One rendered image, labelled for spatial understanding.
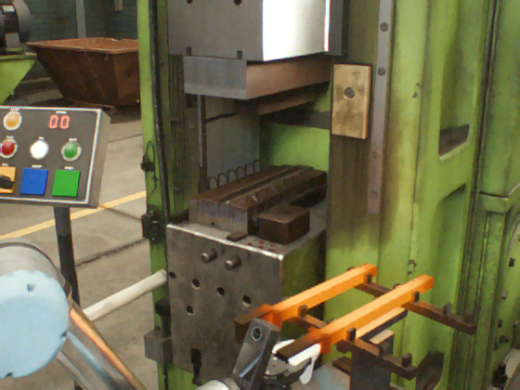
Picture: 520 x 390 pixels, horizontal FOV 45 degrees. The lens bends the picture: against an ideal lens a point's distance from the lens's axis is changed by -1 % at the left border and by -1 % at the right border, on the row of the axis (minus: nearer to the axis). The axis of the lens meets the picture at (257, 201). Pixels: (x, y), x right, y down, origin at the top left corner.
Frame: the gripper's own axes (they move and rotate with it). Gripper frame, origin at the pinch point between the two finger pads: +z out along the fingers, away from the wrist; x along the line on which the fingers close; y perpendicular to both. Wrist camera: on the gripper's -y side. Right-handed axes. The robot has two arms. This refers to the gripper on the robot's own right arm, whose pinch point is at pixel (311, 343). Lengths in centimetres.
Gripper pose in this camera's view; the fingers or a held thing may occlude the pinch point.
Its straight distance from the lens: 113.4
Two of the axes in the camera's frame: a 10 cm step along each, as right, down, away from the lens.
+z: 7.3, -2.2, 6.5
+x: 6.9, 2.3, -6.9
